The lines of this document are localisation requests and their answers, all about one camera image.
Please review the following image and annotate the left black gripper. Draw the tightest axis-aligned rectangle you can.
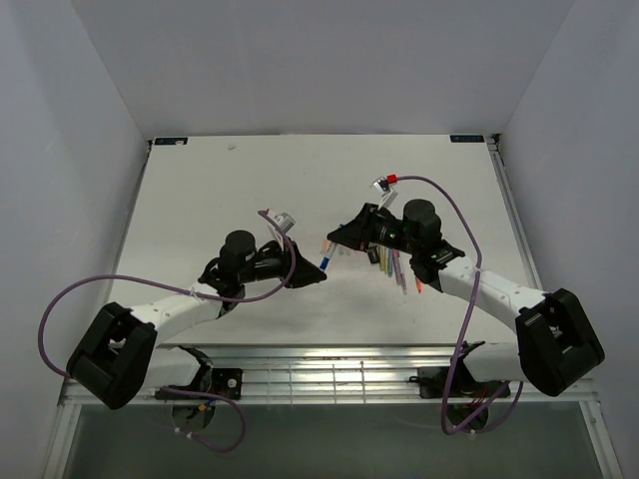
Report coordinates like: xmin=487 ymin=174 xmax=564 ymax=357
xmin=240 ymin=238 xmax=326 ymax=290

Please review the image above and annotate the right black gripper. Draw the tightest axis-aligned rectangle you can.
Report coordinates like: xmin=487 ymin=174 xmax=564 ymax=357
xmin=327 ymin=204 xmax=419 ymax=256

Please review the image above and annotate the yellow highlighter pen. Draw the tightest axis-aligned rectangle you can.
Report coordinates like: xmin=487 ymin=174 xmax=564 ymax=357
xmin=378 ymin=245 xmax=388 ymax=274

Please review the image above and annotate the red pen clear cap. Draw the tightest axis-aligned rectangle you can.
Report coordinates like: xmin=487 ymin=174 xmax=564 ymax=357
xmin=395 ymin=250 xmax=405 ymax=289

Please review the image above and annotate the black pink highlighter body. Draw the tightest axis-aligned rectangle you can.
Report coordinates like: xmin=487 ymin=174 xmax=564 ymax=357
xmin=366 ymin=247 xmax=380 ymax=264

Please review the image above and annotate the grey black pen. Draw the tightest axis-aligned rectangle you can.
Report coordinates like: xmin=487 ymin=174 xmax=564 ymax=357
xmin=401 ymin=273 xmax=408 ymax=295

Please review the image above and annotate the white marker blue cap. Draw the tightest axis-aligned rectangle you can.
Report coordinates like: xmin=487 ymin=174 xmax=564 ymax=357
xmin=319 ymin=242 xmax=336 ymax=271

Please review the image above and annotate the blue pen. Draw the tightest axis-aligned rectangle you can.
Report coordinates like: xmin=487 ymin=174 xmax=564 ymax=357
xmin=393 ymin=249 xmax=401 ymax=284

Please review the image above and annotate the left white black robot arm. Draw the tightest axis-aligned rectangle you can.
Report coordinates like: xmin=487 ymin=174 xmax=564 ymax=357
xmin=66 ymin=231 xmax=326 ymax=409

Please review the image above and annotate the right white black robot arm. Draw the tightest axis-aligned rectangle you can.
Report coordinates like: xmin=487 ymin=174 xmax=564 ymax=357
xmin=327 ymin=200 xmax=605 ymax=397

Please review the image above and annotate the right blue corner label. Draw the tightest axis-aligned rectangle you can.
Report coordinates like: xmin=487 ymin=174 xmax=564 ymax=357
xmin=449 ymin=135 xmax=485 ymax=144

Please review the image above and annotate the blue corner label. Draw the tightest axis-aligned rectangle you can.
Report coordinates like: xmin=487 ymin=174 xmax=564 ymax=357
xmin=449 ymin=135 xmax=485 ymax=144
xmin=153 ymin=137 xmax=189 ymax=146

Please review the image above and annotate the left blue corner label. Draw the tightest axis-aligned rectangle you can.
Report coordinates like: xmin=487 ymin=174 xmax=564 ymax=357
xmin=153 ymin=137 xmax=189 ymax=146

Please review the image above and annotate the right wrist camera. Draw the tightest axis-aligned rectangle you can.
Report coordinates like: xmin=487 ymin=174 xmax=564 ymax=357
xmin=371 ymin=175 xmax=397 ymax=210

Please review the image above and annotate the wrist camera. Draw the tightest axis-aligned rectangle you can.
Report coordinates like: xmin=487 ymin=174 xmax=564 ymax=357
xmin=371 ymin=175 xmax=397 ymax=210
xmin=268 ymin=210 xmax=296 ymax=246

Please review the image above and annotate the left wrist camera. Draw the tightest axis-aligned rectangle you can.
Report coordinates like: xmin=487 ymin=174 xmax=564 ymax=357
xmin=268 ymin=210 xmax=296 ymax=246

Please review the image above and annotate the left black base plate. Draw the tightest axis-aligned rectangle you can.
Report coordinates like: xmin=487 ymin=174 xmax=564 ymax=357
xmin=170 ymin=367 xmax=244 ymax=400

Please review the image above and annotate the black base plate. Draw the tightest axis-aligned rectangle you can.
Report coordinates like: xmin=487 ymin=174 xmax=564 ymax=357
xmin=170 ymin=367 xmax=244 ymax=400
xmin=408 ymin=366 xmax=501 ymax=399

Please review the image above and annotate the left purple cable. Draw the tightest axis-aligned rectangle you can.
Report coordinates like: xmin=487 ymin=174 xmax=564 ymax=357
xmin=38 ymin=209 xmax=301 ymax=454

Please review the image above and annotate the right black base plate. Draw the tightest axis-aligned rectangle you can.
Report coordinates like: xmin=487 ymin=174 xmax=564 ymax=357
xmin=408 ymin=366 xmax=501 ymax=399

